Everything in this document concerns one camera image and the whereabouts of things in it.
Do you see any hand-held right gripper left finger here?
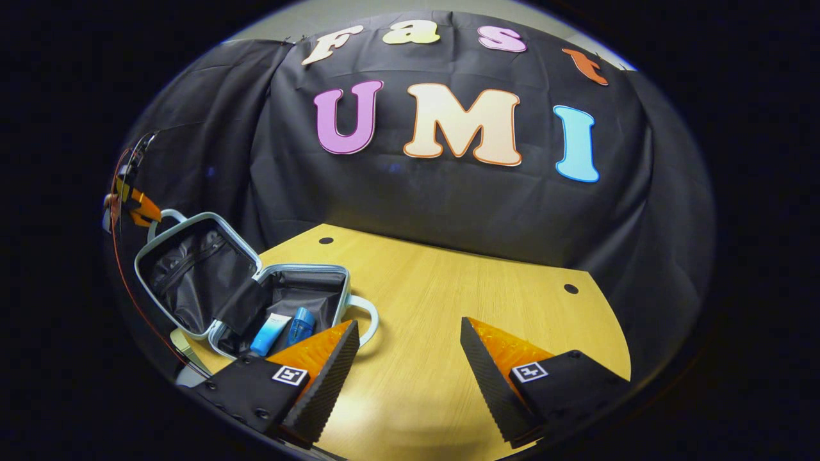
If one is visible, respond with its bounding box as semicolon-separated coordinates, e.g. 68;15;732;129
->
191;319;361;450

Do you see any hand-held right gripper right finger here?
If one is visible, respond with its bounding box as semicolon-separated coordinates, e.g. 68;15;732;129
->
459;316;633;450

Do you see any blue green skincare tube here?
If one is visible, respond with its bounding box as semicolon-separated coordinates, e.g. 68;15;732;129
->
285;307;316;348

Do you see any white blue skincare tube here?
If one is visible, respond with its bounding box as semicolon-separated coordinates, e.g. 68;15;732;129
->
249;312;293;357

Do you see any light blue suitcase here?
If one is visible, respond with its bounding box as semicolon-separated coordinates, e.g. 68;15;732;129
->
133;208;380;360

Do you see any pale green flat pad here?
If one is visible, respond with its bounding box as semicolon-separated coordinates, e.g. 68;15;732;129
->
170;328;196;369

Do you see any black backdrop cloth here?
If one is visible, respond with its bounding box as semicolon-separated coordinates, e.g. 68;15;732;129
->
106;10;715;385

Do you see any red cable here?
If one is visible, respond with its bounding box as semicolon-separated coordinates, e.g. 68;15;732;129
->
110;149;209;378

